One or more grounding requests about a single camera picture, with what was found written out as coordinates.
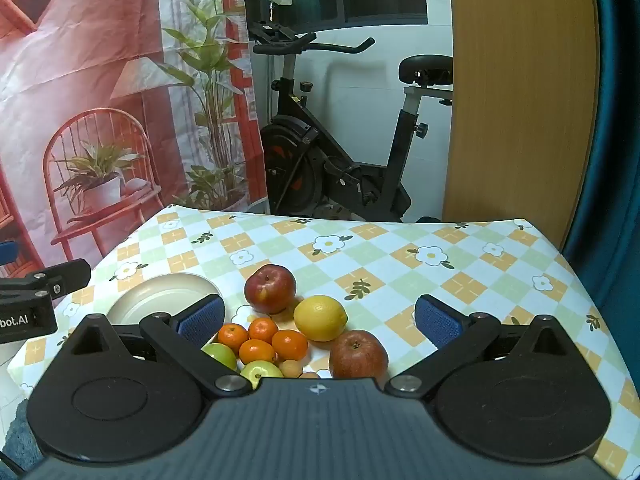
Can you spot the green apple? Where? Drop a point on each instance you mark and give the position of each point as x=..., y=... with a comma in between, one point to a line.
x=220, y=355
x=260, y=371

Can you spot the cream round plate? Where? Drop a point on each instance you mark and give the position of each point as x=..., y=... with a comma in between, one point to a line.
x=150, y=295

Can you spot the dull red apple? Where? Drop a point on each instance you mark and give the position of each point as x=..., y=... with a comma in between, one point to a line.
x=358, y=355

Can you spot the wooden board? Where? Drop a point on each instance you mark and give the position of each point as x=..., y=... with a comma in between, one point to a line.
x=520, y=110

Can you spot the small orange mandarin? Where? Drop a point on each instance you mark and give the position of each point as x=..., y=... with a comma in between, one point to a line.
x=233, y=336
x=257, y=351
x=263, y=330
x=290, y=344

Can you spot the printed backdrop cloth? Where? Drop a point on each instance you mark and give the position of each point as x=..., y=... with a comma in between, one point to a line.
x=75, y=60

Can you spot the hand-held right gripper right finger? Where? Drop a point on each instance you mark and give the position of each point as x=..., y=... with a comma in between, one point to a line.
x=435, y=320

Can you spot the brown longan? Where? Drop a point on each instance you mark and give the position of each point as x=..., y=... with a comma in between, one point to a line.
x=290, y=368
x=309, y=375

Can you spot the blue fuzzy cloth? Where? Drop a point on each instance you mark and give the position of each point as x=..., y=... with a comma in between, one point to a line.
x=20, y=440

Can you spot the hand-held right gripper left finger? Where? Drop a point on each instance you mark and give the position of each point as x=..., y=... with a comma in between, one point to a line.
x=200, y=317

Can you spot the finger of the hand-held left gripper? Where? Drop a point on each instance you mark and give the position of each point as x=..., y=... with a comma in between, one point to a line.
x=55, y=277
x=5, y=252

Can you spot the large red apple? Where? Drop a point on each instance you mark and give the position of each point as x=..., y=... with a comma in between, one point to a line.
x=270, y=287

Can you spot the yellow lemon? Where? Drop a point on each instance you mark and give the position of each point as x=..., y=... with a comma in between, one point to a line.
x=320, y=317

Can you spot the black exercise bike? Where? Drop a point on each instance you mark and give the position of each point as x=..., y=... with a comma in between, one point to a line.
x=300, y=160

